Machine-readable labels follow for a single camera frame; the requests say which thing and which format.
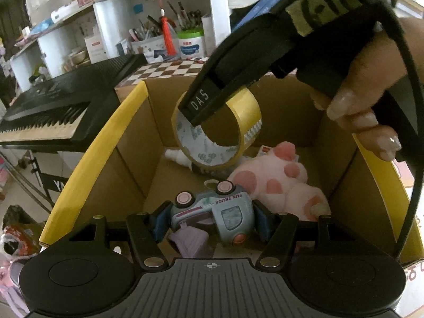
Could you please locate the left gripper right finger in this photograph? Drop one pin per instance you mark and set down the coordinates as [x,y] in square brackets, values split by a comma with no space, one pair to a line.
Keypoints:
[278,232]

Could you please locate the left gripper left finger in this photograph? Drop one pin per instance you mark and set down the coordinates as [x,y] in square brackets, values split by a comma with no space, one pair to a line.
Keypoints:
[146,231]

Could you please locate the pink plush pig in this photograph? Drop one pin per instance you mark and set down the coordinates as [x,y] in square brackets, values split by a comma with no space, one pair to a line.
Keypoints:
[280,183]

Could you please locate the small toy truck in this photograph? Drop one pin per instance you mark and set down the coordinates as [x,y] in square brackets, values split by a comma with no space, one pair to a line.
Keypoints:
[224,214]

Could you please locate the navy spray bottle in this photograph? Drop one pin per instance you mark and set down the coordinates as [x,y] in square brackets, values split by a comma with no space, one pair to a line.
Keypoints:
[177,156]

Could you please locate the yellow tape roll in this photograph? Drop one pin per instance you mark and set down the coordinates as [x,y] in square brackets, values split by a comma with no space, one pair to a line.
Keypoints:
[220,141]

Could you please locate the person right hand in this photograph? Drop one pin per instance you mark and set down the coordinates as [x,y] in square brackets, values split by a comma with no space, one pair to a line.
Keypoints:
[378,67]

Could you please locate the yellow cardboard box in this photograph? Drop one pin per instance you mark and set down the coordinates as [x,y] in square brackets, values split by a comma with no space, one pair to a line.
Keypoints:
[124,171]

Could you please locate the white green lid jar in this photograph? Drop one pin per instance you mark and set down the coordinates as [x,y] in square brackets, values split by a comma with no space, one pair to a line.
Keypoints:
[192,43]

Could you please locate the wooden chessboard box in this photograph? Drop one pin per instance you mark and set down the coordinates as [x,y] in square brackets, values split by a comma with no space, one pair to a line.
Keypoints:
[178,68]

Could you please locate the black electronic keyboard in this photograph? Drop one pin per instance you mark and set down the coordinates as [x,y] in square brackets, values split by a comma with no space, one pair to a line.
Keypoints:
[66,113]

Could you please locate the red tassel ornament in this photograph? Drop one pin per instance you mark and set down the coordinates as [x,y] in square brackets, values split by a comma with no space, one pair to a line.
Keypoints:
[168,39]

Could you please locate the pink checkered tablecloth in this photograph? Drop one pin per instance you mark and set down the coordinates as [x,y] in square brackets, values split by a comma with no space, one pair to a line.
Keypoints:
[411,303]

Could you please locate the white bookshelf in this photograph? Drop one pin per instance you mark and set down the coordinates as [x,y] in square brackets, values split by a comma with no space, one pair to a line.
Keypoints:
[104,29]

